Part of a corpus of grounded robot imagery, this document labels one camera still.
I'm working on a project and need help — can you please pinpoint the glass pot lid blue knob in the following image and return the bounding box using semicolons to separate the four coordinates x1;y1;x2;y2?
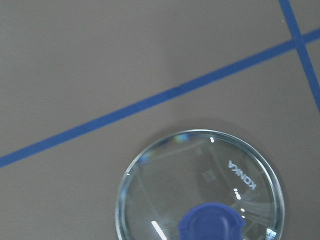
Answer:
115;129;285;240

